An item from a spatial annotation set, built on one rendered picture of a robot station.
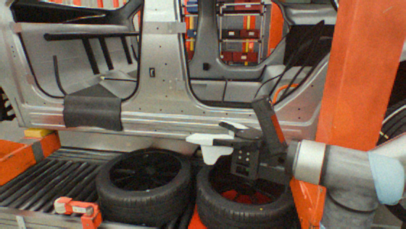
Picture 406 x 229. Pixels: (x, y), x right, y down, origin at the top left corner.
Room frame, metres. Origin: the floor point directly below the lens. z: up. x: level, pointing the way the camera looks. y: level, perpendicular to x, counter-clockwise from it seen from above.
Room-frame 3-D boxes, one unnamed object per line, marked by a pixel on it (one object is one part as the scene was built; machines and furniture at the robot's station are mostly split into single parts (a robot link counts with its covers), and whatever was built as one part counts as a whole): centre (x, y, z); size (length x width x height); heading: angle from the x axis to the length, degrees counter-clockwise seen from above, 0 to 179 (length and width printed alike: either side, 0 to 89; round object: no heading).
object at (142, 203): (1.46, 0.41, 0.39); 0.66 x 0.66 x 0.24
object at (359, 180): (0.34, -0.26, 1.21); 0.11 x 0.08 x 0.09; 60
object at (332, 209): (0.36, -0.27, 1.11); 0.11 x 0.08 x 0.11; 150
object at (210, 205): (1.34, -0.28, 0.39); 0.66 x 0.66 x 0.24
